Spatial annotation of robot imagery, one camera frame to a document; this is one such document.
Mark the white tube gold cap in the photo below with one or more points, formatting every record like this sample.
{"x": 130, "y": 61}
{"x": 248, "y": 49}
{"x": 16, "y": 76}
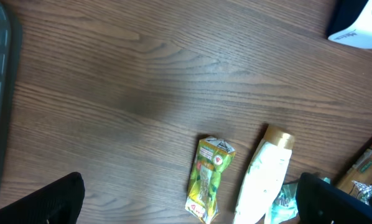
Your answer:
{"x": 265, "y": 175}

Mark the teal snack packet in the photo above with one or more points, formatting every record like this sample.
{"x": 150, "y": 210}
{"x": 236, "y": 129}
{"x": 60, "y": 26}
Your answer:
{"x": 284, "y": 207}

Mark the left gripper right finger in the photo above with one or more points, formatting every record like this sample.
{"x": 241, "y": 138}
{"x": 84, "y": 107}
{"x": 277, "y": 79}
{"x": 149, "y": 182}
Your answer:
{"x": 320, "y": 202}

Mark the green snack packet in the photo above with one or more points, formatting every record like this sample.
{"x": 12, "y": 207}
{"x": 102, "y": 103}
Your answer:
{"x": 213, "y": 156}

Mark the white barcode scanner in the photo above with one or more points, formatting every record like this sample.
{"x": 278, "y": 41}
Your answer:
{"x": 351, "y": 24}

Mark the orange spaghetti package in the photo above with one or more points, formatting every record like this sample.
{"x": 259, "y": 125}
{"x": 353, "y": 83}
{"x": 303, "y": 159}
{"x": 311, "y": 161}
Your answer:
{"x": 357, "y": 182}

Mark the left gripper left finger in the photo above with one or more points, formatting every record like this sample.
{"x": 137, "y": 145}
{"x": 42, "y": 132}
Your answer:
{"x": 59, "y": 202}

